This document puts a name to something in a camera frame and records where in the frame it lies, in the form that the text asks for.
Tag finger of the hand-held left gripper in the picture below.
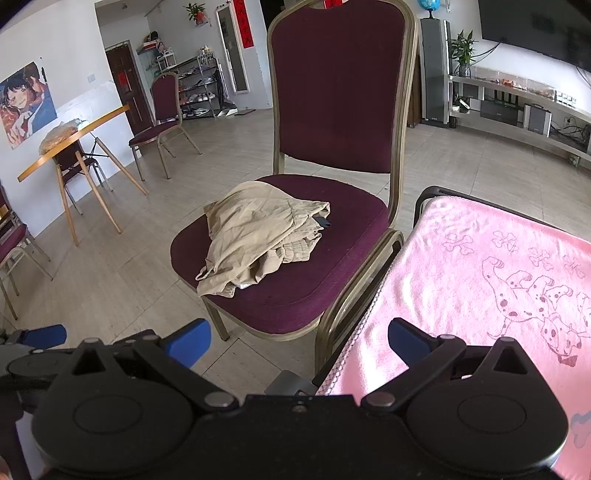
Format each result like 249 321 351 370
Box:
0 324 68 348

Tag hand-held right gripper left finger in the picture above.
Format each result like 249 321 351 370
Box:
60 318 241 415

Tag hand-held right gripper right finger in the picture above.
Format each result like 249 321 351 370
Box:
361 318 549 412

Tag beige pants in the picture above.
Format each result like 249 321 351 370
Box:
195 181 332 297

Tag pink dog print blanket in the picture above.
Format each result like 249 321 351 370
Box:
318 196 591 478

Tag maroon padded banquet chair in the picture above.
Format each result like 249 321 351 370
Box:
128 72 202 182
52 141 114 215
170 0 420 377
0 185 54 321

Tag bagged bread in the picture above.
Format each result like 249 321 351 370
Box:
38 119 87 155

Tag wooden table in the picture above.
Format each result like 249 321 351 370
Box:
17 104 149 247

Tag black audio receiver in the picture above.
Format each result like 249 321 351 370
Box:
480 99 518 126

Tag metal shoe rack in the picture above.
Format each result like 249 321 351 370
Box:
173 52 221 120

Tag small silver speaker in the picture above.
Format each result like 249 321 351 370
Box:
523 104 552 138

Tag brown door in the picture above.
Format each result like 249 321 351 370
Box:
105 44 155 134

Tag metal television stand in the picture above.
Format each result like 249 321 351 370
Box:
449 74 591 162

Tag grey tower speaker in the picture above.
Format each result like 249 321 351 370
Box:
419 17 453 130

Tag white shelf rack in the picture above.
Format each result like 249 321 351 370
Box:
137 31 176 75

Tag standing mirror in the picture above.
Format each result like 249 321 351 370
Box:
216 4 250 94

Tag green plant in vase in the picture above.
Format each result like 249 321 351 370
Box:
450 30 476 78

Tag red door banner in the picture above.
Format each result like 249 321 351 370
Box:
232 0 256 49

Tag black television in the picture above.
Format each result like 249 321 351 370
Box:
477 0 591 75

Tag cartoon wall poster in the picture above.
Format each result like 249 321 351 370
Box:
0 61 57 151

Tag black floor cables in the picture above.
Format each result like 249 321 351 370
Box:
551 122 591 153

